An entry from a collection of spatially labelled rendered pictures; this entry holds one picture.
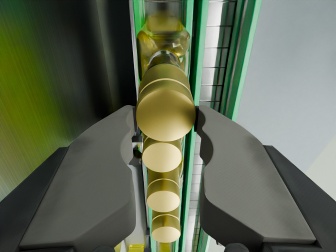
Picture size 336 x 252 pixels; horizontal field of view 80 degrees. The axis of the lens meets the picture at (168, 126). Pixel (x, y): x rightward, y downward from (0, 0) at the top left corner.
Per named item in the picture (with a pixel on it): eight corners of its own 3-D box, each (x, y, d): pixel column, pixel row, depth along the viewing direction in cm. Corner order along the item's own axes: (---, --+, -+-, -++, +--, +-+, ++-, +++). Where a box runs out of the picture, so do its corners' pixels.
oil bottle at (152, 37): (147, 16, 36) (132, 34, 18) (178, 16, 36) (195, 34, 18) (148, 49, 39) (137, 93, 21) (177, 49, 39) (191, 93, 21)
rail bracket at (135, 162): (116, 116, 47) (102, 153, 36) (146, 116, 47) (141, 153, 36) (118, 130, 49) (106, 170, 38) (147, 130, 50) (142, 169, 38)
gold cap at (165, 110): (138, 63, 14) (130, 87, 10) (190, 63, 14) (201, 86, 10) (142, 109, 16) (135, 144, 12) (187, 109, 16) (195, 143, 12)
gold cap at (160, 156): (144, 114, 20) (139, 141, 16) (180, 114, 20) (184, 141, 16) (145, 143, 21) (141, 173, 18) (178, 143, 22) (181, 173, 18)
